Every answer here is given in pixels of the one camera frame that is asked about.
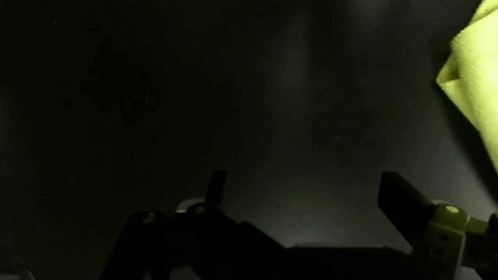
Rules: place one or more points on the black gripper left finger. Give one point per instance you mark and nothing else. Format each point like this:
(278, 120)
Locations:
(208, 238)

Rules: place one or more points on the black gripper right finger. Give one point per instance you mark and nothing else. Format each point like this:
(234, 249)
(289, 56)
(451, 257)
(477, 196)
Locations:
(441, 233)

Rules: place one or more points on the yellow towel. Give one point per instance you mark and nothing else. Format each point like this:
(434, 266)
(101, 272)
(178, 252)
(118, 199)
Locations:
(480, 72)

